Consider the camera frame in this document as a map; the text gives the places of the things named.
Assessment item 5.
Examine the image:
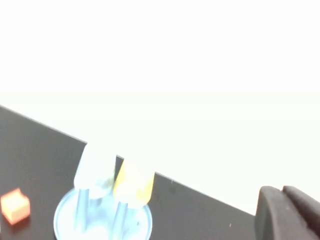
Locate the yellow plastic cup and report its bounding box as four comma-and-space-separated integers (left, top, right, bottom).
112, 157, 156, 208

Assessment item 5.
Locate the blue cup stand with posts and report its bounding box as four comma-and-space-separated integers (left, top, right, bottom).
53, 186, 153, 240

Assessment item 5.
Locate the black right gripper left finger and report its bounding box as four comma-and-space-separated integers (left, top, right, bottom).
255, 185, 318, 240

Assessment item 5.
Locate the light blue plastic cup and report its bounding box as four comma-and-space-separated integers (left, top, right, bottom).
73, 142, 118, 201

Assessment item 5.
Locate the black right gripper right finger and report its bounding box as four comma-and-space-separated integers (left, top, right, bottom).
282, 185, 320, 240

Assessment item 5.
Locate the orange foam cube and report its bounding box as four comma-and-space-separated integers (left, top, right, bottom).
0, 187, 31, 225

